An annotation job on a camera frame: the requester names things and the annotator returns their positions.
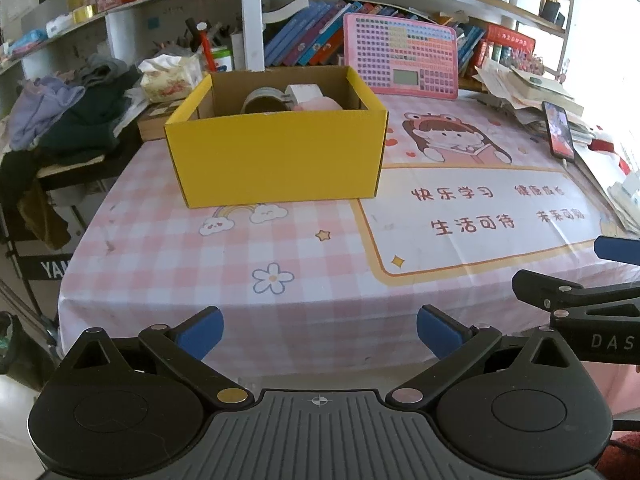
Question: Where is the white tape roll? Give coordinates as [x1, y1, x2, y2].
[241, 87, 291, 114]

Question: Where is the large white charger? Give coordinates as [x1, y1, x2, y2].
[284, 84, 323, 106]

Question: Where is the pink plush pig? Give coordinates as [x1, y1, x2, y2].
[293, 96, 343, 112]

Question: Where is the red santa hat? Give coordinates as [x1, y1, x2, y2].
[589, 139, 631, 176]

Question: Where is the pink checkered table mat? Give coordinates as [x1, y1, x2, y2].
[58, 96, 639, 377]

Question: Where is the black smartphone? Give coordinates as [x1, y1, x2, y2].
[542, 101, 575, 162]

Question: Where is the stack of papers and books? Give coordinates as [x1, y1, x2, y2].
[473, 60, 589, 131]

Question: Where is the yellow cardboard box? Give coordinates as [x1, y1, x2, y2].
[165, 66, 388, 208]

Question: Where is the red dictionary box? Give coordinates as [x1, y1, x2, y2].
[485, 24, 536, 63]

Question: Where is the pile of clothes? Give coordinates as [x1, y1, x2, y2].
[1, 55, 141, 250]

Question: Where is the white tissue pack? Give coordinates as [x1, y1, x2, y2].
[138, 54, 203, 103]

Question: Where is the pink keyboard learning tablet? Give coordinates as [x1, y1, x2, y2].
[343, 13, 459, 100]

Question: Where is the row of blue books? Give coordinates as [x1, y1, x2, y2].
[263, 0, 381, 68]

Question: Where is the white shelf unit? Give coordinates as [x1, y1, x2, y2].
[1, 0, 568, 91]

